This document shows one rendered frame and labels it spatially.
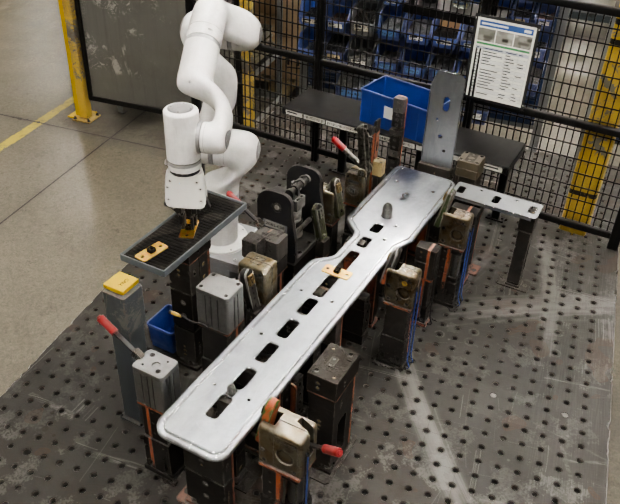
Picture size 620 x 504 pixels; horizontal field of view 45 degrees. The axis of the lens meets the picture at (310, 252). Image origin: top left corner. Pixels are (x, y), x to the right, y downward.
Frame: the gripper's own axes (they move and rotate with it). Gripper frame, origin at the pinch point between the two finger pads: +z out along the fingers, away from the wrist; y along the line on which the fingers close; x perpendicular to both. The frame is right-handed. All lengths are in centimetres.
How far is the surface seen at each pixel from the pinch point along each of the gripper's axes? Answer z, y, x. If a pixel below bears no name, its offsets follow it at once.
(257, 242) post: 9.1, 17.4, 5.0
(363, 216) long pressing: 19, 47, 36
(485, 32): -21, 85, 97
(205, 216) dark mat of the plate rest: 2.8, 3.2, 6.6
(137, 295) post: 6.7, -8.0, -23.8
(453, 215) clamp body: 14, 74, 33
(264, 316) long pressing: 18.9, 21.5, -14.1
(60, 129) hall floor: 118, -145, 273
